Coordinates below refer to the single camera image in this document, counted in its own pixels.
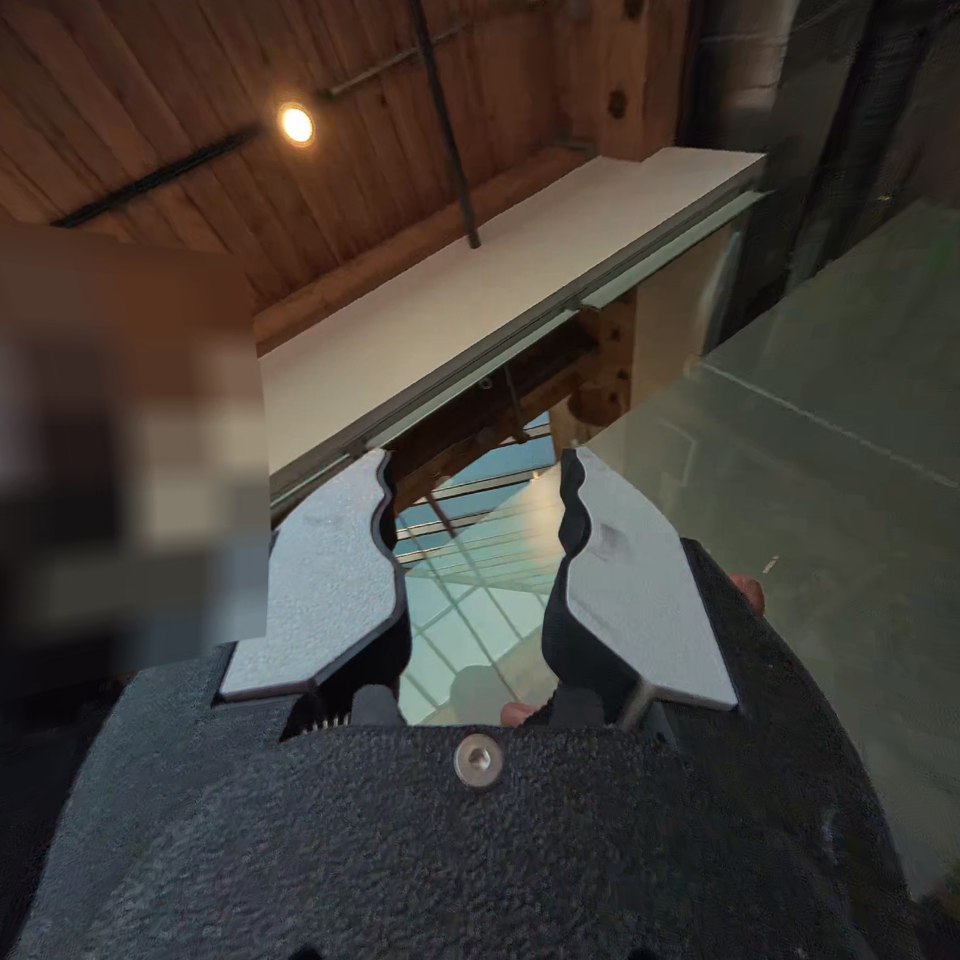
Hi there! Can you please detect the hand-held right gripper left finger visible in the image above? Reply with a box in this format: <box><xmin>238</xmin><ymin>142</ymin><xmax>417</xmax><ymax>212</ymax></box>
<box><xmin>219</xmin><ymin>448</ymin><xmax>414</xmax><ymax>706</ymax></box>

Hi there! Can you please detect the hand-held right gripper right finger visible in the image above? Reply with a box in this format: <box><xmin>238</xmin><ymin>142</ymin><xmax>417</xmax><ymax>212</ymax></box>
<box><xmin>541</xmin><ymin>446</ymin><xmax>741</xmax><ymax>732</ymax></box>

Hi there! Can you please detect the skylight window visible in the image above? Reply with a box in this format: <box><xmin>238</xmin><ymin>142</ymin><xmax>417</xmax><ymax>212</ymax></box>
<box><xmin>393</xmin><ymin>411</ymin><xmax>575</xmax><ymax>727</ymax></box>

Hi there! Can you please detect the glass partition panel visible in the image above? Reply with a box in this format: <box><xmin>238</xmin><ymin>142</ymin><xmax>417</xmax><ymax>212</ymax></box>
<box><xmin>581</xmin><ymin>202</ymin><xmax>960</xmax><ymax>912</ymax></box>

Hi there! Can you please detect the wooden roof truss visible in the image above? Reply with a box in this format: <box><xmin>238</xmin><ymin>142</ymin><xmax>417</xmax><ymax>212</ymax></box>
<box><xmin>388</xmin><ymin>288</ymin><xmax>639</xmax><ymax>537</ymax></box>

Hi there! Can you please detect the black ceiling track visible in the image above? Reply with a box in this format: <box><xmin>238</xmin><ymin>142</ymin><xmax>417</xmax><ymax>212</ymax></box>
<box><xmin>51</xmin><ymin>129</ymin><xmax>260</xmax><ymax>229</ymax></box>

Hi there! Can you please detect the round ceiling lamp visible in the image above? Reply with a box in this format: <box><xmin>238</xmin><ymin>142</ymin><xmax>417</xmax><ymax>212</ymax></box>
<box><xmin>274</xmin><ymin>101</ymin><xmax>319</xmax><ymax>149</ymax></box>

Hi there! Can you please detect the black hanging pipe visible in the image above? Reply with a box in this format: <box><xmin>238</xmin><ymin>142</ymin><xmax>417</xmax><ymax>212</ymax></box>
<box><xmin>411</xmin><ymin>0</ymin><xmax>483</xmax><ymax>250</ymax></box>

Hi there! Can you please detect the grey metal conduit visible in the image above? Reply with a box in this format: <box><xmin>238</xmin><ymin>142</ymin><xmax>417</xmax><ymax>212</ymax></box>
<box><xmin>318</xmin><ymin>18</ymin><xmax>475</xmax><ymax>99</ymax></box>

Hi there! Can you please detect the white bulkhead with metal rail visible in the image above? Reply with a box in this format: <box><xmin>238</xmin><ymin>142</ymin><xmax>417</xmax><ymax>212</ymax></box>
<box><xmin>253</xmin><ymin>147</ymin><xmax>774</xmax><ymax>505</ymax></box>

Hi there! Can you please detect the wooden post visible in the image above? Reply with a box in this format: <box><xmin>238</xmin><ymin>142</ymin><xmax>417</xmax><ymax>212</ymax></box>
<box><xmin>556</xmin><ymin>0</ymin><xmax>693</xmax><ymax>163</ymax></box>

